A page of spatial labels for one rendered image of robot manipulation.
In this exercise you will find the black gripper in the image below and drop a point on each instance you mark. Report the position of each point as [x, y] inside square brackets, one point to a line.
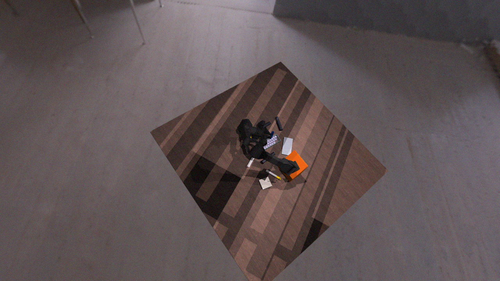
[260, 133]

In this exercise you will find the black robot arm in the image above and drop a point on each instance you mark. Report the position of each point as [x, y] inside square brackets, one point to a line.
[258, 151]

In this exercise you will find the small grey keyboard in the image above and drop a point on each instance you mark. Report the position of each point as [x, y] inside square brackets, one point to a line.
[271, 142]

